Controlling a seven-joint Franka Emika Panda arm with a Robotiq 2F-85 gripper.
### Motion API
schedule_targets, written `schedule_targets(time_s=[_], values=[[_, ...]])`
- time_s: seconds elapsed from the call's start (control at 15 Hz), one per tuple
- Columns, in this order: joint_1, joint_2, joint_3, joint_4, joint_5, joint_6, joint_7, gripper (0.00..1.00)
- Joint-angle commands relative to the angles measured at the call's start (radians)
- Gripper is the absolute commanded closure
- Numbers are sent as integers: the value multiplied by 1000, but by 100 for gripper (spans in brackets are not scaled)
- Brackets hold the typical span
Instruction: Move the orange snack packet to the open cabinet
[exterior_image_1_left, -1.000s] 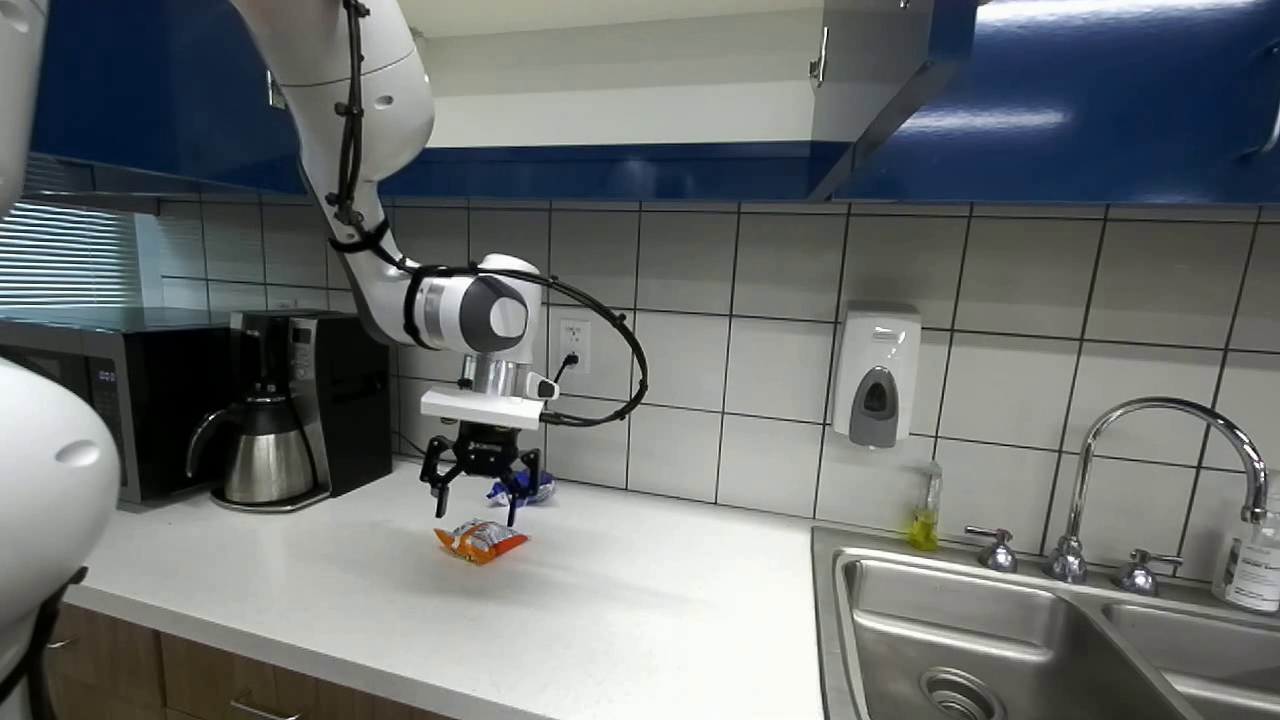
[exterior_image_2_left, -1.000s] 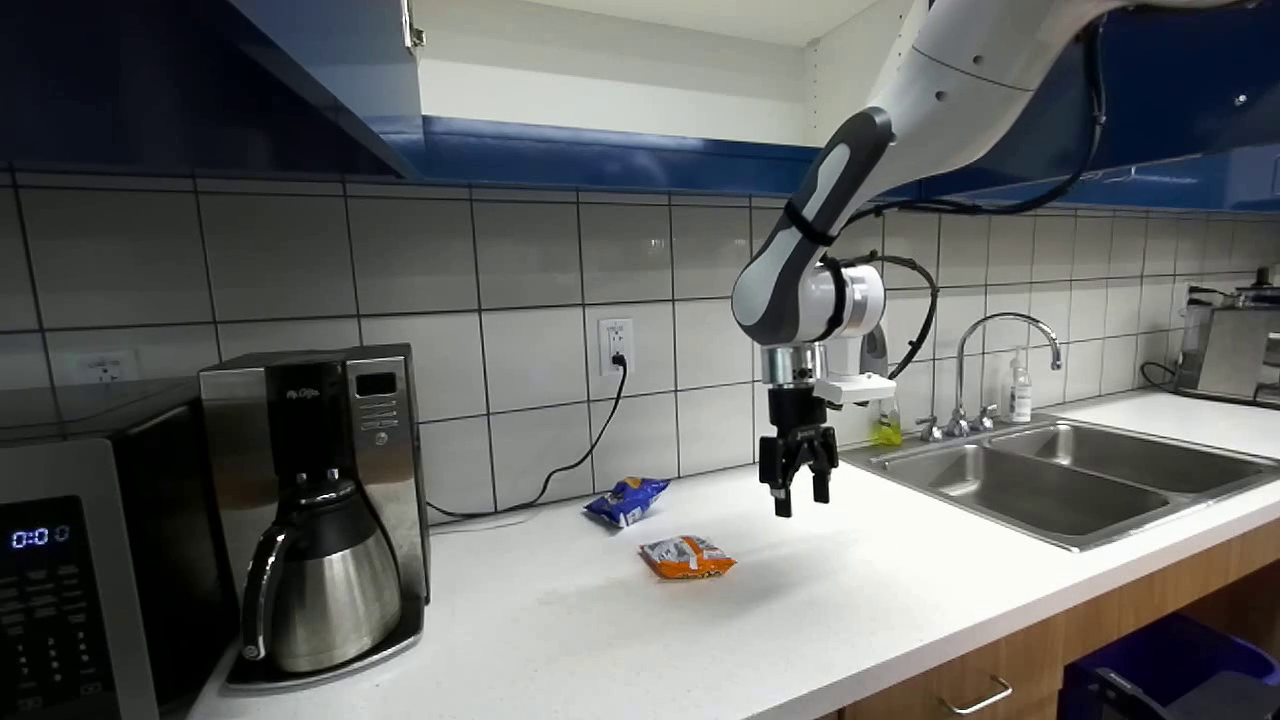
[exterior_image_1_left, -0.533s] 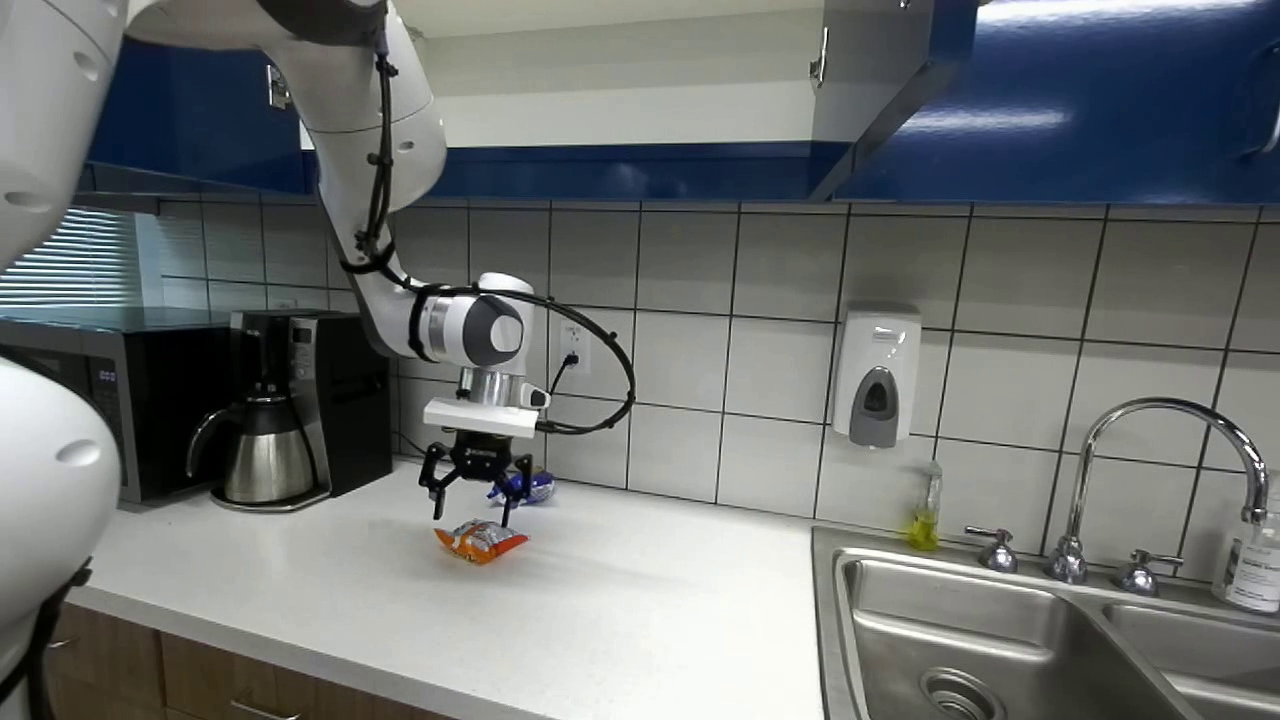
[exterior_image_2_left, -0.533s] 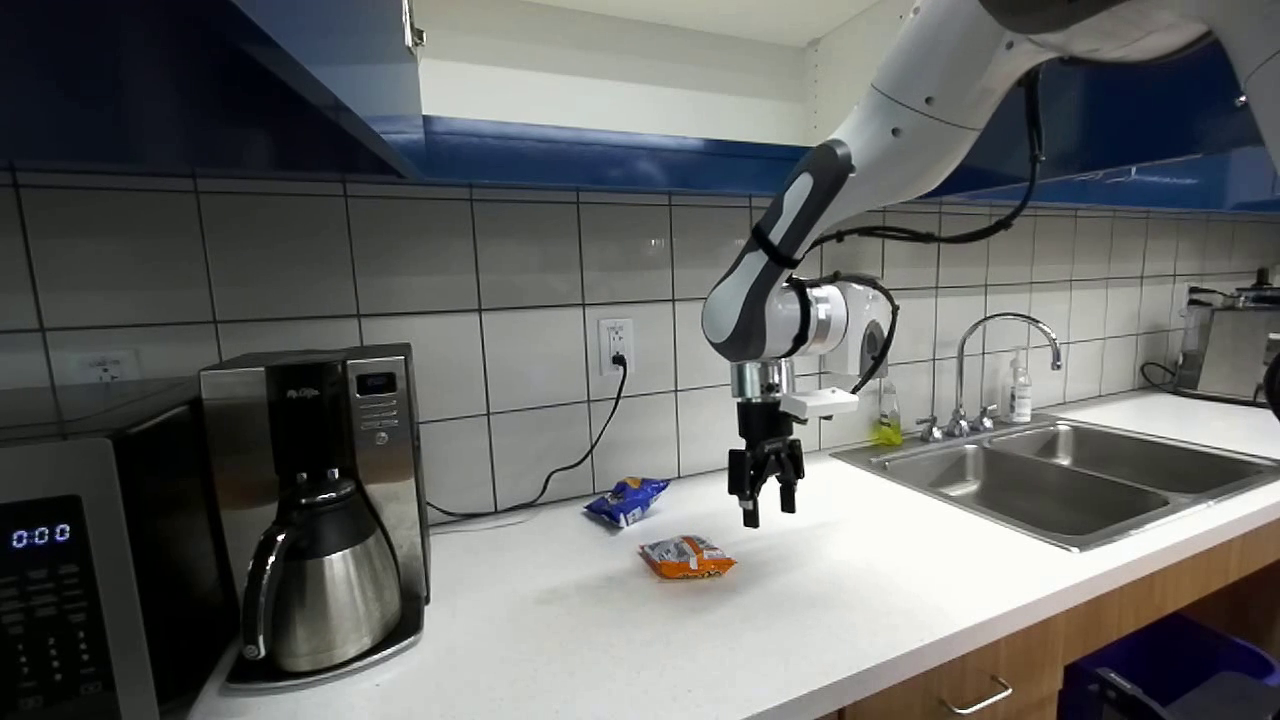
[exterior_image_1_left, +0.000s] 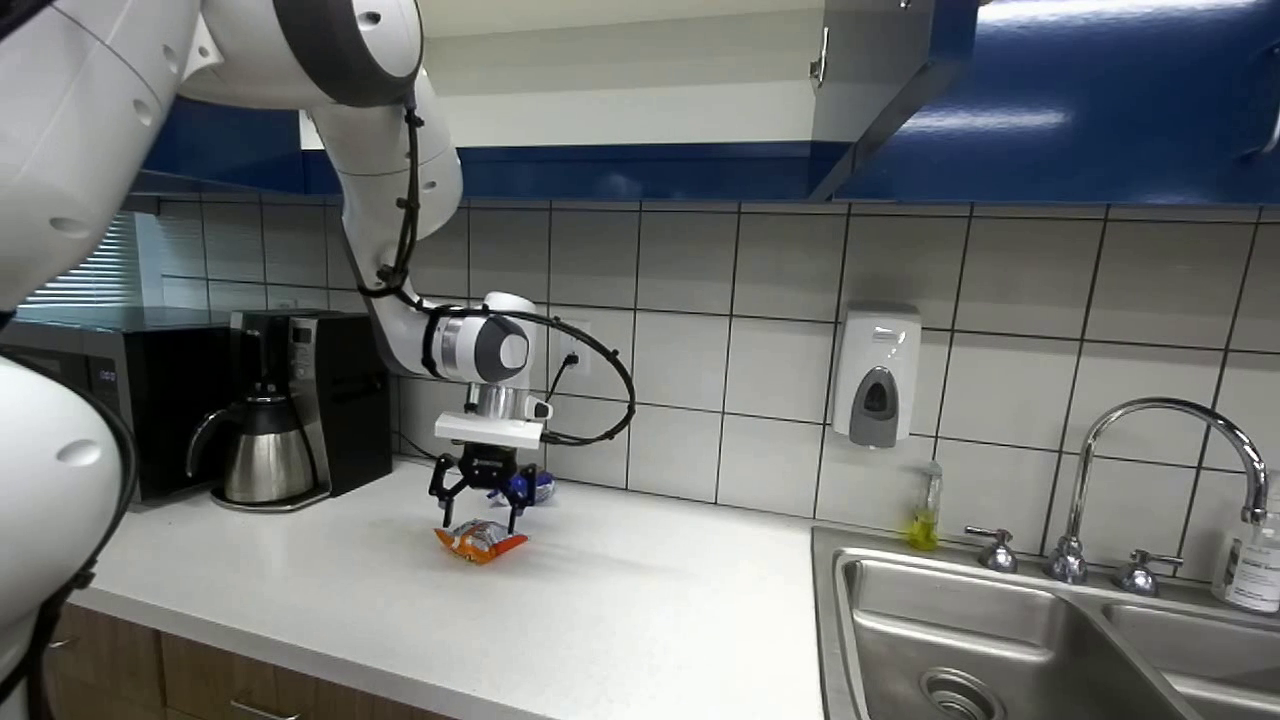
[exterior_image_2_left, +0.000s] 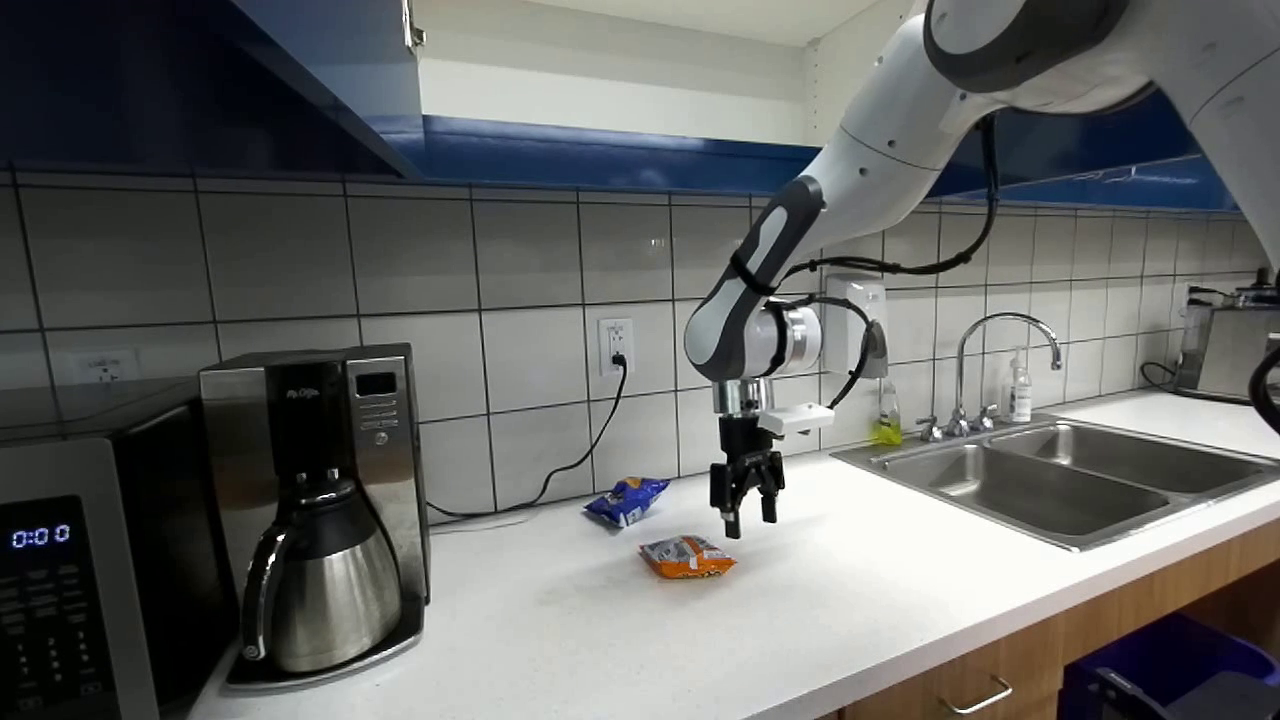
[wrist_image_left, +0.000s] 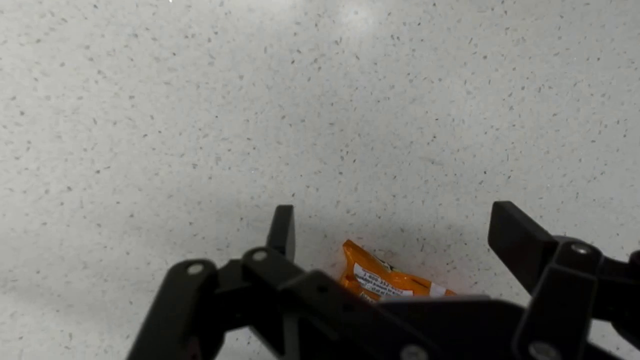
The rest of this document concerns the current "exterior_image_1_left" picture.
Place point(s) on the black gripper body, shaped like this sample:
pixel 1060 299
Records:
pixel 488 464

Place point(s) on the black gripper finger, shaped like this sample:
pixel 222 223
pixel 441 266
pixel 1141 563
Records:
pixel 436 487
pixel 536 487

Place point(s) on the orange snack packet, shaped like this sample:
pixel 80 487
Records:
pixel 482 542

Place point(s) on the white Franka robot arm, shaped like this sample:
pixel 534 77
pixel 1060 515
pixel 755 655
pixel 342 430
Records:
pixel 80 120

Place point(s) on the blue snack packet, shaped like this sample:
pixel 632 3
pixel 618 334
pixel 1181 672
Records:
pixel 550 492

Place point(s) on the wooden base cabinet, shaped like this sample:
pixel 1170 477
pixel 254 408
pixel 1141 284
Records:
pixel 122 672

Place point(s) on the open cabinet door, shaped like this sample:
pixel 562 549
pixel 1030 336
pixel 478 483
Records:
pixel 887 64

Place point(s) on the steel coffee carafe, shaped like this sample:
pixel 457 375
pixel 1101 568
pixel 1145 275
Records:
pixel 266 461

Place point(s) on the black microwave oven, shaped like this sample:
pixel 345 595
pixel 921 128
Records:
pixel 162 402

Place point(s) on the small green bottle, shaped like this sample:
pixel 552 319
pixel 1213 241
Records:
pixel 921 522

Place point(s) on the stainless steel sink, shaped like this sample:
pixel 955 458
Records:
pixel 962 627

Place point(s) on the chrome gooseneck faucet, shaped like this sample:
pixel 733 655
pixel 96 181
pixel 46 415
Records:
pixel 1160 404

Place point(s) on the white soap bottle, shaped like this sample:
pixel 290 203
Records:
pixel 1252 564

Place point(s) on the white wall soap dispenser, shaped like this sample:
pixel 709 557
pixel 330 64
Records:
pixel 876 375

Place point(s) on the white open wall cabinet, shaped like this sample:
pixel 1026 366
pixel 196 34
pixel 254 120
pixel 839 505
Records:
pixel 600 64

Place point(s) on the blue closed wall cabinet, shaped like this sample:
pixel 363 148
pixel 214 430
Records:
pixel 1105 104

